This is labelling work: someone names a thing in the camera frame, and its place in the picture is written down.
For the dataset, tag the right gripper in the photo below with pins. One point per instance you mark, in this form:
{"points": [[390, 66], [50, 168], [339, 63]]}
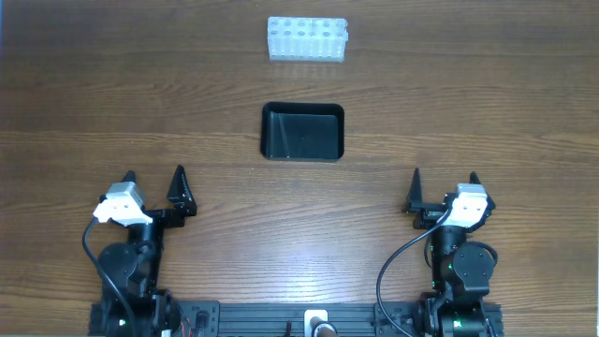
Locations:
{"points": [[428, 213]]}

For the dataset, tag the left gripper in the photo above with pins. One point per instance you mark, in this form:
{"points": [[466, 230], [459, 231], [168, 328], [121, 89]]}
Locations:
{"points": [[168, 218]]}

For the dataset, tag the clear test tube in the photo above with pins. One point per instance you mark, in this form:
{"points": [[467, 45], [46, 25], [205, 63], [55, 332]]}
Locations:
{"points": [[283, 136], [270, 136]]}

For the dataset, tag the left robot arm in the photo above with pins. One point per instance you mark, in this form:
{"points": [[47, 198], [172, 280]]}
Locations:
{"points": [[135, 267]]}

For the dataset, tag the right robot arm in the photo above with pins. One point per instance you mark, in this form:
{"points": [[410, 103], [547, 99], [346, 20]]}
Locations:
{"points": [[468, 267]]}

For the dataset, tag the black tray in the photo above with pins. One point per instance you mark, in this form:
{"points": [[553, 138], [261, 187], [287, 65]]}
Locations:
{"points": [[313, 136]]}

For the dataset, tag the white test tube rack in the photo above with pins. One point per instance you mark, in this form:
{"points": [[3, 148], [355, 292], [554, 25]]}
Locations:
{"points": [[306, 44]]}

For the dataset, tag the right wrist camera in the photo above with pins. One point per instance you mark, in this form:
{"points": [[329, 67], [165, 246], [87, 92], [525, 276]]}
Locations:
{"points": [[468, 206]]}

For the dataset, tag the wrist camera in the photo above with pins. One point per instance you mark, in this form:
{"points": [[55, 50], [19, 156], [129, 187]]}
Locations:
{"points": [[468, 206], [122, 206]]}

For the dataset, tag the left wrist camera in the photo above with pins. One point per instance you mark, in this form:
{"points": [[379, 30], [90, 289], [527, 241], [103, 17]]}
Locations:
{"points": [[122, 206]]}

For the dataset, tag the mounting rail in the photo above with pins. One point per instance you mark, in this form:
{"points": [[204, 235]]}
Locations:
{"points": [[262, 318]]}

